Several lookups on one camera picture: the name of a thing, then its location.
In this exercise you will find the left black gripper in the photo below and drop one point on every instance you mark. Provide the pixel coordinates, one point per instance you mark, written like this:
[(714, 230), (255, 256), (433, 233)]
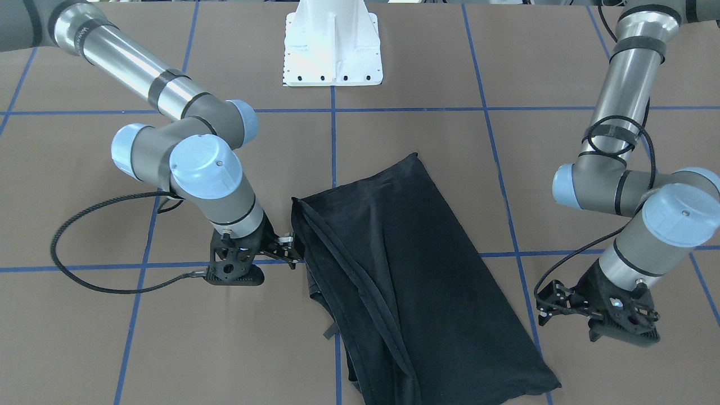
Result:
[(589, 288)]

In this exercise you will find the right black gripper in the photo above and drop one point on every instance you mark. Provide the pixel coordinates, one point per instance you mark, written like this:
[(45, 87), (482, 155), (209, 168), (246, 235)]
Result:
[(263, 236)]

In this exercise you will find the black graphic t-shirt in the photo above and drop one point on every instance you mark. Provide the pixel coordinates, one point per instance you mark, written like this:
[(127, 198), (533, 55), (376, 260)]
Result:
[(422, 318)]

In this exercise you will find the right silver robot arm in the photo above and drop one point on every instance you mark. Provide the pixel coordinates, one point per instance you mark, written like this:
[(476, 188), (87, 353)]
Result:
[(169, 140)]

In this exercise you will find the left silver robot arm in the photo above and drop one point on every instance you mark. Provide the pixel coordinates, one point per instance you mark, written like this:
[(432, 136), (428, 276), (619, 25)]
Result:
[(615, 172)]

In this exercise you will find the brown paper table cover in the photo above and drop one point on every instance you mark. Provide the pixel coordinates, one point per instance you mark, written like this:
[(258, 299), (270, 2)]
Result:
[(492, 98)]

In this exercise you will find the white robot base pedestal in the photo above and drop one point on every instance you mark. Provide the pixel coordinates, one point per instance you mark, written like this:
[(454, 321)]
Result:
[(332, 43)]

